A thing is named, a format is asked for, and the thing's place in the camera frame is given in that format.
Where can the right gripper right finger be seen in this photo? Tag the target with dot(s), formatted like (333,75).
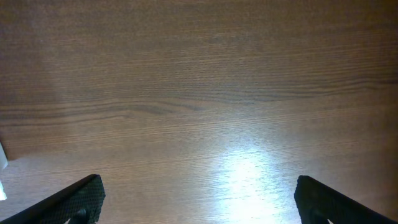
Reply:
(318,203)

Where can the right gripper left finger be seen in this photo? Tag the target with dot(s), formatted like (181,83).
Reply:
(80,202)

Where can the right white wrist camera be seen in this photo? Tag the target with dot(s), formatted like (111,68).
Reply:
(3,165)

